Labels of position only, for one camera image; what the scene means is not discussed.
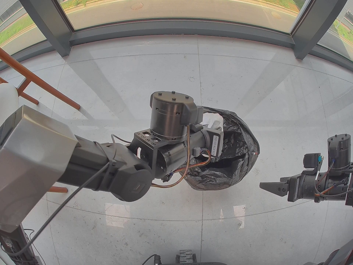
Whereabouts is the black plastic bag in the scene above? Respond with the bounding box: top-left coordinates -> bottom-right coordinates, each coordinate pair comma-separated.
179,107 -> 260,192

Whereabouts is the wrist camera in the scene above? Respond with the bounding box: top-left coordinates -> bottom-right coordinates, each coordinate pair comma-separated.
181,102 -> 205,132
303,153 -> 323,176

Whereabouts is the window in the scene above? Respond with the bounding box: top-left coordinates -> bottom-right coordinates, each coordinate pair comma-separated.
0,0 -> 353,74

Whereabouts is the white chair with wooden legs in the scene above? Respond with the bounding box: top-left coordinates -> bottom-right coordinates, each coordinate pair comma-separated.
0,48 -> 81,194

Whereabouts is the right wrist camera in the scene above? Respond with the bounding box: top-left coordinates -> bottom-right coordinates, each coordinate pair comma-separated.
303,153 -> 323,176

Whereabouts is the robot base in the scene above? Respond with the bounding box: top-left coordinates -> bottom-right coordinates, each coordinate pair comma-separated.
165,249 -> 229,265

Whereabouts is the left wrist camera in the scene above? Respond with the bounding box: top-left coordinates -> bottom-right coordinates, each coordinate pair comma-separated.
181,102 -> 205,132

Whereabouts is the black cable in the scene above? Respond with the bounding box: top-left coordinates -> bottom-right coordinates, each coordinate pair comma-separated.
8,159 -> 116,257
141,254 -> 161,265

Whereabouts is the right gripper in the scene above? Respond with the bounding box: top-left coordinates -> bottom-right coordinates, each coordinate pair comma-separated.
259,174 -> 329,203

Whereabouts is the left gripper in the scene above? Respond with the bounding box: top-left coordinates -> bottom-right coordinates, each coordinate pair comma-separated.
190,128 -> 224,160

